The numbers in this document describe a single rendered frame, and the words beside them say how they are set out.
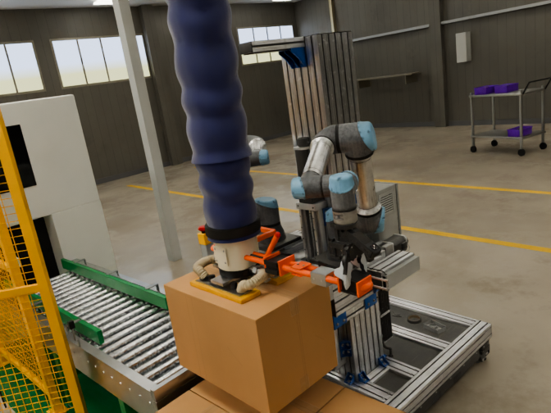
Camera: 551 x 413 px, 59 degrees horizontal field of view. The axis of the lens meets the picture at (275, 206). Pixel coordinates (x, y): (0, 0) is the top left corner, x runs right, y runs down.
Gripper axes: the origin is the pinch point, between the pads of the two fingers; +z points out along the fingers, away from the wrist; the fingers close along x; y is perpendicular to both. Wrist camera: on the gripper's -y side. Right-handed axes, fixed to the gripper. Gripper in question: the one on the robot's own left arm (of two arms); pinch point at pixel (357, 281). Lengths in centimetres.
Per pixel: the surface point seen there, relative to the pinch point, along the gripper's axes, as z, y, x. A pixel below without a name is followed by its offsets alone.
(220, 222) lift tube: -17, 55, 9
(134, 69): -92, 382, -151
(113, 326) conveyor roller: 68, 188, 9
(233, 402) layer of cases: 66, 64, 14
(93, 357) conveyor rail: 63, 152, 37
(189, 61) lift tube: -76, 56, 9
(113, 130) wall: 12, 1033, -427
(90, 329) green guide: 58, 176, 27
